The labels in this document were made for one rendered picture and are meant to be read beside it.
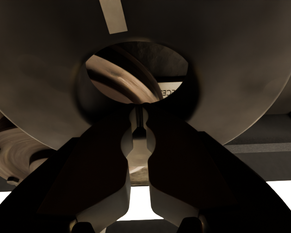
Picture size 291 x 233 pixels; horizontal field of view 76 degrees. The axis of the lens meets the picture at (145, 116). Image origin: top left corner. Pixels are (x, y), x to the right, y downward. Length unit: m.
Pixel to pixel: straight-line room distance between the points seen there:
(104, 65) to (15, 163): 0.28
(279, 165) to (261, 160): 0.67
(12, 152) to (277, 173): 8.97
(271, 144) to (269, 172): 2.94
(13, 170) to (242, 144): 5.54
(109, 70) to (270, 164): 9.01
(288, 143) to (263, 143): 0.68
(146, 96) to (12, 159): 0.30
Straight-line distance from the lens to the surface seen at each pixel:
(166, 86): 0.52
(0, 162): 0.47
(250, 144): 5.86
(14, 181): 0.52
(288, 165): 9.57
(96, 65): 0.33
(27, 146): 0.41
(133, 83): 0.35
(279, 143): 6.27
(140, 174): 0.96
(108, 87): 0.34
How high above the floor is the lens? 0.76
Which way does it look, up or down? 46 degrees up
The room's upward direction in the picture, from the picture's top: 178 degrees clockwise
